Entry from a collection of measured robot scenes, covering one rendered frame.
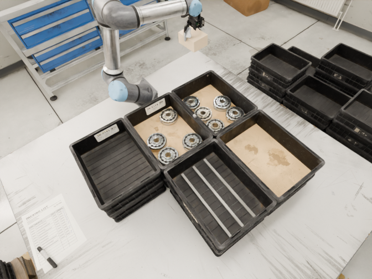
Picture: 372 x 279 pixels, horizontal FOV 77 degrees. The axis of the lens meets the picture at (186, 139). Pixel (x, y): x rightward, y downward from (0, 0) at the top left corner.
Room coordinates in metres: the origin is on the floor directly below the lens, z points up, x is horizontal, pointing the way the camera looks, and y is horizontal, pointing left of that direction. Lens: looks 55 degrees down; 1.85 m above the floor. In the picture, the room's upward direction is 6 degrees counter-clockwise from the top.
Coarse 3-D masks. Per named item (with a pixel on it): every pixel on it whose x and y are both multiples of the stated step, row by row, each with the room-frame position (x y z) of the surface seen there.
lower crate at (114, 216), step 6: (162, 186) 0.48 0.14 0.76; (150, 192) 0.43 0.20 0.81; (156, 192) 0.46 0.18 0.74; (162, 192) 0.47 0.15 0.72; (138, 198) 0.41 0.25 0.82; (144, 198) 0.43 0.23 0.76; (150, 198) 0.44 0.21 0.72; (132, 204) 0.39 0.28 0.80; (138, 204) 0.41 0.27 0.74; (144, 204) 0.41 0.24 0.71; (120, 210) 0.36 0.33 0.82; (126, 210) 0.37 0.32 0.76; (132, 210) 0.39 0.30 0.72; (108, 216) 0.34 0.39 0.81; (114, 216) 0.34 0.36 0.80; (120, 216) 0.35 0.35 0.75; (126, 216) 0.36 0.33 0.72
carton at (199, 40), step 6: (192, 30) 1.46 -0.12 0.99; (198, 30) 1.45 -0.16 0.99; (180, 36) 1.43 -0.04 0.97; (192, 36) 1.39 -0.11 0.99; (198, 36) 1.38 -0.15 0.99; (204, 36) 1.38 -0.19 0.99; (180, 42) 1.44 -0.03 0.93; (186, 42) 1.39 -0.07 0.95; (192, 42) 1.33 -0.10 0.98; (198, 42) 1.35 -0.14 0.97; (204, 42) 1.38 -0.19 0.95; (192, 48) 1.34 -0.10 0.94; (198, 48) 1.35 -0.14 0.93
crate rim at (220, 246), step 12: (204, 144) 0.59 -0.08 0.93; (168, 168) 0.49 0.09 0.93; (240, 168) 0.45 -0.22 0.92; (168, 180) 0.43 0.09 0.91; (252, 180) 0.39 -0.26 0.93; (180, 192) 0.37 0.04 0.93; (264, 192) 0.33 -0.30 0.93; (204, 228) 0.22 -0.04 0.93; (216, 240) 0.17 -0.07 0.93; (228, 240) 0.17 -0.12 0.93
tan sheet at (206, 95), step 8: (208, 88) 1.07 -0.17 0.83; (200, 96) 1.01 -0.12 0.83; (208, 96) 1.00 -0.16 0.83; (216, 96) 0.99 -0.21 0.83; (200, 104) 0.94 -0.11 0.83; (208, 104) 0.94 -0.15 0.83; (232, 104) 0.92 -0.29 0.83; (216, 112) 0.87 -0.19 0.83; (224, 112) 0.86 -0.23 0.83; (224, 120) 0.80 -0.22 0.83
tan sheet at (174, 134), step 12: (156, 120) 0.85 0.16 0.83; (180, 120) 0.84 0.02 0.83; (144, 132) 0.78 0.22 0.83; (156, 132) 0.77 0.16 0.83; (168, 132) 0.76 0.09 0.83; (180, 132) 0.75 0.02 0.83; (192, 132) 0.74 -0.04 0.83; (168, 144) 0.68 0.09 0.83; (180, 144) 0.67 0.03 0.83; (156, 156) 0.62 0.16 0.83; (168, 156) 0.61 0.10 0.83
